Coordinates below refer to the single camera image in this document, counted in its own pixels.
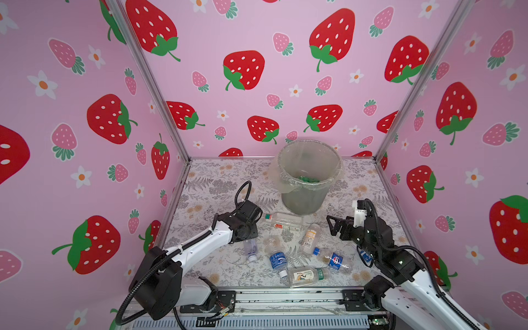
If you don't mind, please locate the clear bottle orange label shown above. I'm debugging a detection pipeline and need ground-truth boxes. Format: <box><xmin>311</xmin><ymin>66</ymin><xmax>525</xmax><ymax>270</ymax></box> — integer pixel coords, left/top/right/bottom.
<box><xmin>300</xmin><ymin>224</ymin><xmax>322</xmax><ymax>256</ymax></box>

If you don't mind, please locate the clear plastic bin liner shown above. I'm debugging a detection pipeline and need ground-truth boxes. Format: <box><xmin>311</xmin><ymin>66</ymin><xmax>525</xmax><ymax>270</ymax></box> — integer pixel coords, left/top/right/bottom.
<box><xmin>269</xmin><ymin>140</ymin><xmax>344</xmax><ymax>194</ymax></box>

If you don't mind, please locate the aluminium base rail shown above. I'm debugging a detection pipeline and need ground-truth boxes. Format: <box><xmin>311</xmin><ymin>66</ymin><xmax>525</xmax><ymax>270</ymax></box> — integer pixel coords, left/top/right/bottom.
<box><xmin>127</xmin><ymin>286</ymin><xmax>450</xmax><ymax>330</ymax></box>

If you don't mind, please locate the clear bottle blue label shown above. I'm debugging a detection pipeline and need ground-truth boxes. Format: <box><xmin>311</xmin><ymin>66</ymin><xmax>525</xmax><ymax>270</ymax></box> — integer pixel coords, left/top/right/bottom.
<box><xmin>265</xmin><ymin>236</ymin><xmax>288</xmax><ymax>279</ymax></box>
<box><xmin>357</xmin><ymin>250</ymin><xmax>373</xmax><ymax>268</ymax></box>

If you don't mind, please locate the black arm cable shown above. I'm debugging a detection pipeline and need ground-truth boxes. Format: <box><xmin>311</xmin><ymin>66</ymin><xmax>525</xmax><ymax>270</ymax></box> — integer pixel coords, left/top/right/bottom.
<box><xmin>362</xmin><ymin>199</ymin><xmax>481</xmax><ymax>330</ymax></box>
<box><xmin>115</xmin><ymin>180</ymin><xmax>253</xmax><ymax>327</ymax></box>

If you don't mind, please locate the clear water bottle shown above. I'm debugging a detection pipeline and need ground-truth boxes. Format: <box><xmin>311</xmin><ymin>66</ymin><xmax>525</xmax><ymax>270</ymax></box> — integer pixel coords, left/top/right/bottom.
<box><xmin>243</xmin><ymin>239</ymin><xmax>258</xmax><ymax>263</ymax></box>

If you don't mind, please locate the grey mesh waste bin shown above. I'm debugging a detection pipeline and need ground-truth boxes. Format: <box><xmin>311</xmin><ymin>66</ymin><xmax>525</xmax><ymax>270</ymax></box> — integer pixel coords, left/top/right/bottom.
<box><xmin>277</xmin><ymin>140</ymin><xmax>343</xmax><ymax>215</ymax></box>

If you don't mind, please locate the square bottle green cap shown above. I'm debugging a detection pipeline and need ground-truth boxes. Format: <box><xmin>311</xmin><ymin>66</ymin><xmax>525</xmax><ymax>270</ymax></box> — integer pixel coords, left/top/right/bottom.
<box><xmin>287</xmin><ymin>266</ymin><xmax>330</xmax><ymax>288</ymax></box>

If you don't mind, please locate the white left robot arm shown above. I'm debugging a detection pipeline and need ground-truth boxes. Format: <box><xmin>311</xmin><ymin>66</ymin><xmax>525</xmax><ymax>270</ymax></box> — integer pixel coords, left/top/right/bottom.
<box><xmin>115</xmin><ymin>199</ymin><xmax>263</xmax><ymax>325</ymax></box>

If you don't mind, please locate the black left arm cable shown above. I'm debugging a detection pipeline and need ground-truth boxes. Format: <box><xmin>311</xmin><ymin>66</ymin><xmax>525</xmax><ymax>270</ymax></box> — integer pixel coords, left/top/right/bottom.
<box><xmin>115</xmin><ymin>180</ymin><xmax>253</xmax><ymax>327</ymax></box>

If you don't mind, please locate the Pepsi label clear bottle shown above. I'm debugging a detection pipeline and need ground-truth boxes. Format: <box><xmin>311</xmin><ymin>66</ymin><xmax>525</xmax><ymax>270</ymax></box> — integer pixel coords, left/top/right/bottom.
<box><xmin>313</xmin><ymin>247</ymin><xmax>352</xmax><ymax>274</ymax></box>

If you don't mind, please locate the clear bottle red green label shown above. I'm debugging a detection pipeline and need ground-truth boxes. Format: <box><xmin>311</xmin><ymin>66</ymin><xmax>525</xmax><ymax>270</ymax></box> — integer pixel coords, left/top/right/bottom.
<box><xmin>265</xmin><ymin>212</ymin><xmax>303</xmax><ymax>231</ymax></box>

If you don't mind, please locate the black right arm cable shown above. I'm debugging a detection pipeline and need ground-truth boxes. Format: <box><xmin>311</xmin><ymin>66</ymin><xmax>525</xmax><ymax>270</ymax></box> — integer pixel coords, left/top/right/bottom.
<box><xmin>362</xmin><ymin>199</ymin><xmax>481</xmax><ymax>330</ymax></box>

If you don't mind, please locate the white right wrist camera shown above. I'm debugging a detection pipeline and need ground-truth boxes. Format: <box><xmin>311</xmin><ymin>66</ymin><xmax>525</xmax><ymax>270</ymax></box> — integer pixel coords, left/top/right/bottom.
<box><xmin>352</xmin><ymin>200</ymin><xmax>368</xmax><ymax>228</ymax></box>

